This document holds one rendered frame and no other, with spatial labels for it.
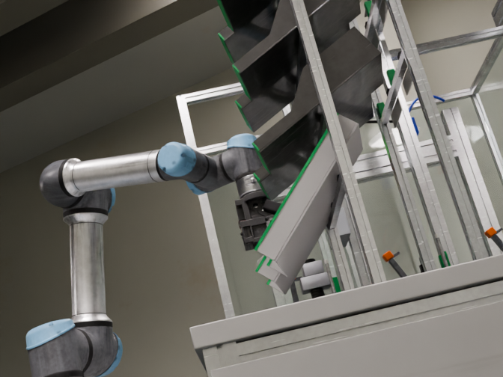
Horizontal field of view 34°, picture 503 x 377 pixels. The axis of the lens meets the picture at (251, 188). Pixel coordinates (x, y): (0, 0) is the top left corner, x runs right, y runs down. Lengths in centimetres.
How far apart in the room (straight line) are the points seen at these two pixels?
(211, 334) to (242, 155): 90
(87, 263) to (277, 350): 110
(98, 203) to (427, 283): 122
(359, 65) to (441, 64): 361
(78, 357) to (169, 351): 342
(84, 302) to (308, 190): 87
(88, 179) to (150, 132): 379
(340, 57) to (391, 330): 58
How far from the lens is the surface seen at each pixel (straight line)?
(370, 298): 109
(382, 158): 311
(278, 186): 166
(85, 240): 213
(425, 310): 111
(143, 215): 563
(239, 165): 191
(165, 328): 542
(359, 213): 135
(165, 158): 184
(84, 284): 211
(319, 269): 184
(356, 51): 149
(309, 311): 108
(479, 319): 111
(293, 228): 138
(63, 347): 197
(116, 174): 194
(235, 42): 174
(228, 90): 294
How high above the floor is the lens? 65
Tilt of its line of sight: 20 degrees up
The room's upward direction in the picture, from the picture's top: 14 degrees counter-clockwise
